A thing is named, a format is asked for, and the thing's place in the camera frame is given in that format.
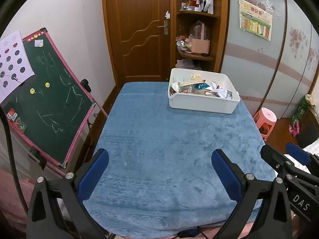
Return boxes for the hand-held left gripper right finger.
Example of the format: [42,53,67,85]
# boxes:
[211,148,292,239]

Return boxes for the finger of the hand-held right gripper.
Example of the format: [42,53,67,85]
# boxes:
[286,143,319,178]
[260,144,310,180]

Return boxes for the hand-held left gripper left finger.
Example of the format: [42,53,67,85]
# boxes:
[26,148,110,239]

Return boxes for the white plastic bin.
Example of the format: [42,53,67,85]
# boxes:
[168,68,241,114]

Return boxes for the silver red wrapper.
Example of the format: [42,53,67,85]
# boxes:
[211,81,233,99]

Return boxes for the large white grey packet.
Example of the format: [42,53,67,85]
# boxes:
[170,82,186,94]

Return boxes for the checked bedding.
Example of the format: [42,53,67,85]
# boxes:
[284,139,319,175]

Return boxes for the pink toy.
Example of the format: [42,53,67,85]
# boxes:
[288,123,301,137]

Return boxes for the dark wooden cabinet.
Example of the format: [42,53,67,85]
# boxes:
[298,107,319,148]

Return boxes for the green bag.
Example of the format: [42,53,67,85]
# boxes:
[291,94,316,126]

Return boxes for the pink plastic stool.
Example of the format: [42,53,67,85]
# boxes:
[253,107,277,141]

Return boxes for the blue blanket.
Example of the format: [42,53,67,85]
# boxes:
[82,81,276,237]

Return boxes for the pink patterned bedding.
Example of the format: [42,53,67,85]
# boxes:
[0,169,35,239]

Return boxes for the pink framed chalkboard easel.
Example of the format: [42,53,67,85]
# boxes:
[0,27,96,170]

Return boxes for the floral sliding wardrobe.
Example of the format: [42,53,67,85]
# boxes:
[221,0,319,120]

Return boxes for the folded pink cloth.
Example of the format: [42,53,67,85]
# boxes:
[176,59,203,71]

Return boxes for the pink basket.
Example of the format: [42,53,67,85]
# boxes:
[188,22,211,55]

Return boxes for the white dotted paper sheet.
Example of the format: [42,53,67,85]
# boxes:
[0,30,35,102]

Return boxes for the pile of foil wrappers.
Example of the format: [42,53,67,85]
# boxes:
[176,35,191,53]

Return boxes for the wooden corner shelf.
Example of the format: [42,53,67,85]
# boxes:
[172,0,230,74]

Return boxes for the brown wooden door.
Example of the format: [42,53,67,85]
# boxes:
[101,0,175,84]

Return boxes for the group of bottles and jars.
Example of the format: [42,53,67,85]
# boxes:
[181,0,215,14]

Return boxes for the black cable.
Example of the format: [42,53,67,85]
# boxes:
[0,107,29,215]

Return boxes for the wall poster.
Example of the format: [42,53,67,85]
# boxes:
[239,0,273,41]

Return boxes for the metal door handle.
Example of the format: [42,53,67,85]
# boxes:
[157,21,168,35]

